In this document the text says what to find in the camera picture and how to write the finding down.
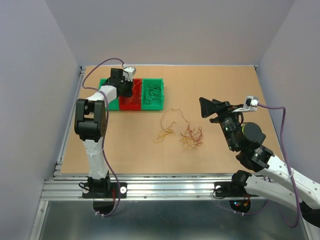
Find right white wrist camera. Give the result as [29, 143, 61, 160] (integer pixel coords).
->
[232, 95, 259, 113]

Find green plastic bin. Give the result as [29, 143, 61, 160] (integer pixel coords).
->
[141, 78, 164, 111]
[98, 78, 120, 111]

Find yellow red wire bundle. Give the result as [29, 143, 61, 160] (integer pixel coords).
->
[152, 107, 205, 152]

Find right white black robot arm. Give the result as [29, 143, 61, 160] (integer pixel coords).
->
[199, 95, 320, 227]

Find far green plastic bin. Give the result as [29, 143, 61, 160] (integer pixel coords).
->
[141, 78, 164, 111]

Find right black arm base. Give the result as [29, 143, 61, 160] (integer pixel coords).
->
[212, 170, 260, 200]

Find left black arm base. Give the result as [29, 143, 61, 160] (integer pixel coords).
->
[78, 182, 128, 199]

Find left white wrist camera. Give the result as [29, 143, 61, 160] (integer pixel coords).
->
[123, 66, 137, 82]

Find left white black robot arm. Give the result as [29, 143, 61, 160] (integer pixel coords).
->
[74, 66, 136, 197]

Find red plastic bin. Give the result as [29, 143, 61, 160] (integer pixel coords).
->
[119, 78, 142, 111]

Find near green plastic bin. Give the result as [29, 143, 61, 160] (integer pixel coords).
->
[98, 78, 120, 111]

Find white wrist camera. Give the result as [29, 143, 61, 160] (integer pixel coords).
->
[123, 66, 137, 82]
[232, 95, 259, 113]

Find dark brown wire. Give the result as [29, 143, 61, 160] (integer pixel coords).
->
[142, 81, 163, 106]

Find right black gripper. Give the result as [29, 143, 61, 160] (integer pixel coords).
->
[198, 96, 244, 151]

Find aluminium frame rail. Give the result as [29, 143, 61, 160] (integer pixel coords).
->
[28, 65, 311, 240]

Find orange red wires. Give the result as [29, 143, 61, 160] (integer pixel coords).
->
[128, 79, 142, 103]

